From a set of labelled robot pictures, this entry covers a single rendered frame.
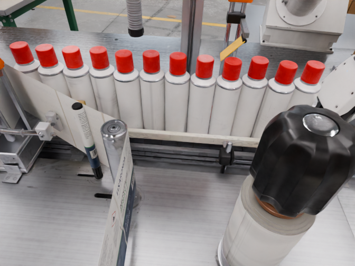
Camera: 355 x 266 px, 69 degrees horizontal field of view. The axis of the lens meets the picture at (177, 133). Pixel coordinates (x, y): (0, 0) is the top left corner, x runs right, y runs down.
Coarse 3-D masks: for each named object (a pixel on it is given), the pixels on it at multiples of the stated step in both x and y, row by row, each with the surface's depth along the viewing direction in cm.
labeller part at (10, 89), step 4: (0, 72) 45; (4, 72) 49; (0, 76) 44; (4, 76) 45; (4, 80) 45; (8, 80) 50; (4, 84) 45; (8, 84) 46; (8, 88) 46; (12, 88) 51; (8, 92) 46; (12, 92) 47; (12, 96) 47; (16, 96) 53; (16, 100) 48; (16, 104) 48; (20, 104) 53; (20, 108) 49; (20, 112) 50; (24, 112) 55; (24, 116) 51; (24, 120) 51; (28, 124) 52; (28, 128) 53
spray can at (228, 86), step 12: (228, 60) 48; (240, 60) 48; (228, 72) 48; (216, 84) 51; (228, 84) 49; (240, 84) 50; (216, 96) 52; (228, 96) 50; (216, 108) 54; (228, 108) 52; (216, 120) 55; (228, 120) 55; (216, 132) 58; (228, 132) 58
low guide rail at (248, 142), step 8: (128, 128) 58; (136, 136) 59; (144, 136) 58; (152, 136) 58; (160, 136) 58; (168, 136) 58; (176, 136) 57; (184, 136) 57; (192, 136) 57; (200, 136) 57; (208, 136) 57; (216, 136) 57; (224, 136) 57; (232, 136) 57; (216, 144) 58; (232, 144) 58; (240, 144) 57; (248, 144) 57; (256, 144) 57
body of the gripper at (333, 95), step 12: (348, 60) 50; (336, 72) 51; (348, 72) 48; (324, 84) 53; (336, 84) 50; (348, 84) 47; (324, 96) 52; (336, 96) 49; (348, 96) 47; (336, 108) 48; (348, 108) 47; (348, 120) 51
